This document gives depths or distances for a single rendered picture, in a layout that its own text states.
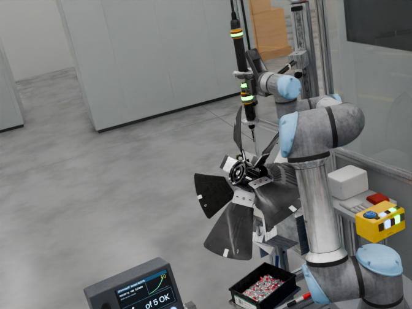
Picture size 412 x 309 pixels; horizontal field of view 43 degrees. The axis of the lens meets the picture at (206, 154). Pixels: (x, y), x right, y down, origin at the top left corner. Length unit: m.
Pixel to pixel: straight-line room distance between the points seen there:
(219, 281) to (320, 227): 2.32
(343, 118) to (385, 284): 0.46
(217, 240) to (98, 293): 0.78
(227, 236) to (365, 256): 0.84
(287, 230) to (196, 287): 1.60
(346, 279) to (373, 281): 0.07
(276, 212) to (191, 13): 5.84
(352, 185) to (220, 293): 1.36
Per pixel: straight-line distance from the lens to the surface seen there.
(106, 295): 1.61
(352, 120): 1.43
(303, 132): 1.40
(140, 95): 7.58
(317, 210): 1.45
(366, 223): 2.08
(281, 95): 1.78
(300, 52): 2.60
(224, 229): 2.23
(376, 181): 2.75
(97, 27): 7.37
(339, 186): 2.63
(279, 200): 2.05
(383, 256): 1.52
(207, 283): 3.72
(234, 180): 2.23
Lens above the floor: 2.11
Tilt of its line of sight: 21 degrees down
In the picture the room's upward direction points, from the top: 11 degrees counter-clockwise
